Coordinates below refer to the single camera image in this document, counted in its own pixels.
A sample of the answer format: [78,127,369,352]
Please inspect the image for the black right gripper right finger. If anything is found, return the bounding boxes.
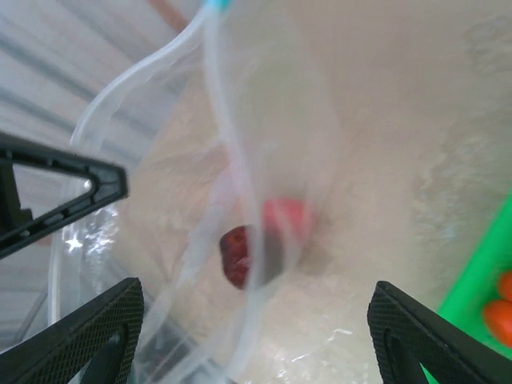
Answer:
[367,280,512,384]

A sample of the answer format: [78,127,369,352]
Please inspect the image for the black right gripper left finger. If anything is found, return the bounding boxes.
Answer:
[0,277,145,384]

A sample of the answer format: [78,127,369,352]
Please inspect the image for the orange tangerines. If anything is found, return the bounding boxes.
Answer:
[482,270,512,347]

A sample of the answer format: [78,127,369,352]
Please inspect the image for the clear zip-top plastic bag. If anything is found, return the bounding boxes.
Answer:
[46,0,385,384]

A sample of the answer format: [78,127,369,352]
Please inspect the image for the pink red toy food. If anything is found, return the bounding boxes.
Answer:
[262,197,315,241]

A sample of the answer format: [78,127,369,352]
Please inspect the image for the green perforated plastic basket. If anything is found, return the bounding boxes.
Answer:
[419,195,512,384]

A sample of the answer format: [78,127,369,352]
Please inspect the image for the dark red toy date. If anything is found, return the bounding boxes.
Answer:
[218,225,255,291]

